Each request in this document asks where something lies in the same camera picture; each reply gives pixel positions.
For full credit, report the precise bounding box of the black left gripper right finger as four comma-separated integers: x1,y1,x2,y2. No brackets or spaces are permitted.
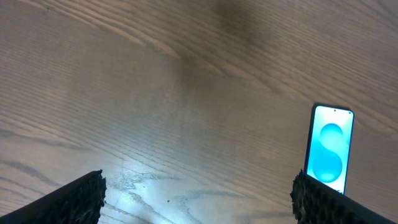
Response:
290,171,394,224

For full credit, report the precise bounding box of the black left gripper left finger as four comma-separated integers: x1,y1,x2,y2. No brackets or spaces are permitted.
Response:
1,170,106,224

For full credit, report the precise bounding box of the blue Galaxy smartphone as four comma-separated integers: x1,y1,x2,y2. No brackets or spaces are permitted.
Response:
304,103,355,195

